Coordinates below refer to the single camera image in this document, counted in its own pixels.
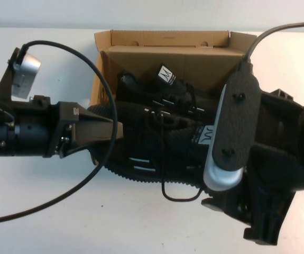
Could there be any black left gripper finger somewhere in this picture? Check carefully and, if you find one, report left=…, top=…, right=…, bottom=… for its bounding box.
left=73, top=105, right=124, bottom=148

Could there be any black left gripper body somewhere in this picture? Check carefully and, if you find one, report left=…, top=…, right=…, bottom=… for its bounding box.
left=14, top=102, right=76, bottom=159

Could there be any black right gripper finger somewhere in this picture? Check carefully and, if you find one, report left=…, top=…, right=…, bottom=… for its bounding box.
left=201, top=185, right=301, bottom=242

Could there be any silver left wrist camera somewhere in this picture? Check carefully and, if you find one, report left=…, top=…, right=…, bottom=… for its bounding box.
left=10, top=47, right=42, bottom=99

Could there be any brown cardboard shoe box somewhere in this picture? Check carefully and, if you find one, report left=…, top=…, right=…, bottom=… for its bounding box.
left=89, top=29, right=258, bottom=112

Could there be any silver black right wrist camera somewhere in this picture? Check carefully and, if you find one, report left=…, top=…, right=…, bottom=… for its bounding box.
left=203, top=61, right=261, bottom=192

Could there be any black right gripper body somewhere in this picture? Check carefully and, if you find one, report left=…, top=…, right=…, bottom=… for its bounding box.
left=246, top=87, right=304, bottom=191

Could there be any black mesh sneaker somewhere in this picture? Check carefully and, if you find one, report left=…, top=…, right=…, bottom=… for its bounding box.
left=87, top=102, right=221, bottom=202
left=116, top=63, right=221, bottom=114

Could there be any black left camera cable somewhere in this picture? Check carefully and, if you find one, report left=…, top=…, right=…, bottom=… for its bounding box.
left=0, top=39, right=118, bottom=224

